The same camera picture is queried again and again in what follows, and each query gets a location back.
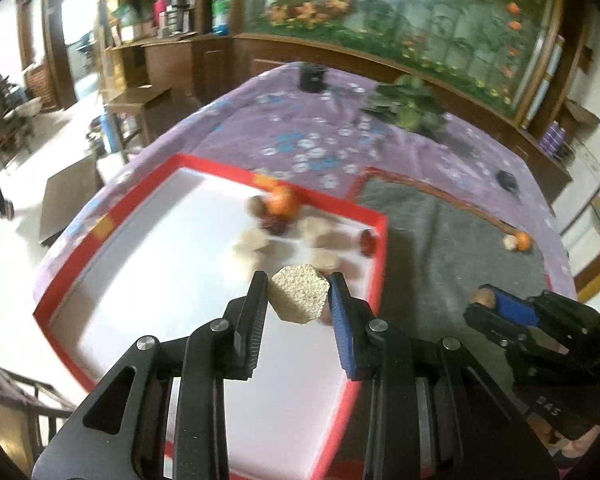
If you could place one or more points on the grey felt mat red trim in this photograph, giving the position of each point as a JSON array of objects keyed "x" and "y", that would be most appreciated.
[{"x": 430, "y": 260}]

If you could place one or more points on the pink bottle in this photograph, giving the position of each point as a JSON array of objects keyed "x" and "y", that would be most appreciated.
[{"x": 158, "y": 14}]

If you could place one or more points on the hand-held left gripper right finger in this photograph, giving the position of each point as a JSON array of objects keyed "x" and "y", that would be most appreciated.
[{"x": 342, "y": 330}]

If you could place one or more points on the green white bottle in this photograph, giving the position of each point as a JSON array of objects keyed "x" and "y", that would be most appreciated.
[{"x": 221, "y": 12}]

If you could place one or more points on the person's right hand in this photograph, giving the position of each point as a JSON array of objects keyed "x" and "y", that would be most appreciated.
[{"x": 577, "y": 445}]

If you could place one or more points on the purple spray can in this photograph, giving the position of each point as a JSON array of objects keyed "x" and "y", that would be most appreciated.
[
  {"x": 560, "y": 142},
  {"x": 549, "y": 137}
]

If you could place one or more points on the cardboard box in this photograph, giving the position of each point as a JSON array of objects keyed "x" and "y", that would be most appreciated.
[{"x": 582, "y": 112}]

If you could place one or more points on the green plastic bag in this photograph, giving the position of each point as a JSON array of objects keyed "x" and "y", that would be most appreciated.
[{"x": 125, "y": 15}]

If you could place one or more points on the brown flat board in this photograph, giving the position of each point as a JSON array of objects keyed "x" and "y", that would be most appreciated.
[{"x": 70, "y": 200}]

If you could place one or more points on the small wooden stool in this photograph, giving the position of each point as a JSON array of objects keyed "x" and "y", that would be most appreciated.
[{"x": 135, "y": 105}]

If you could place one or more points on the black key fob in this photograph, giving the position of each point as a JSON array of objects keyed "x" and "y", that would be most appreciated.
[{"x": 507, "y": 181}]

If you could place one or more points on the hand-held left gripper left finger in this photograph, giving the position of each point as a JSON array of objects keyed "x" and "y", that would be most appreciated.
[{"x": 254, "y": 320}]

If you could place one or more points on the black cylindrical holder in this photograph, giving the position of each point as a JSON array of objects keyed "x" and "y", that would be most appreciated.
[{"x": 312, "y": 77}]

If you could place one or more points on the small orange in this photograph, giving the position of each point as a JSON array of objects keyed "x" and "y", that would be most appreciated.
[{"x": 522, "y": 241}]

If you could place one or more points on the large orange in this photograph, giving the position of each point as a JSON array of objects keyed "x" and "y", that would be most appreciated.
[{"x": 281, "y": 201}]

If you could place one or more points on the red box with white inside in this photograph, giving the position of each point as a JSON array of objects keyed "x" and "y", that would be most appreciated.
[{"x": 155, "y": 270}]

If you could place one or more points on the black steel thermos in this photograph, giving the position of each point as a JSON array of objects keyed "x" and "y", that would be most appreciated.
[{"x": 176, "y": 10}]

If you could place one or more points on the flower wall mural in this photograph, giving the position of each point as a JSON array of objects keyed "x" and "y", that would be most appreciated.
[{"x": 405, "y": 10}]

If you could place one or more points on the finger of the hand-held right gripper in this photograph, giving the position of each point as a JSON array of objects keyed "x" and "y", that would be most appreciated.
[
  {"x": 517, "y": 310},
  {"x": 500, "y": 330}
]

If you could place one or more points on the purple floral cloth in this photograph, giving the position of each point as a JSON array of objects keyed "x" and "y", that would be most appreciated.
[{"x": 305, "y": 130}]

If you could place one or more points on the green leafy bok choy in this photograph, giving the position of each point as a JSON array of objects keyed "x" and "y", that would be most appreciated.
[{"x": 410, "y": 105}]

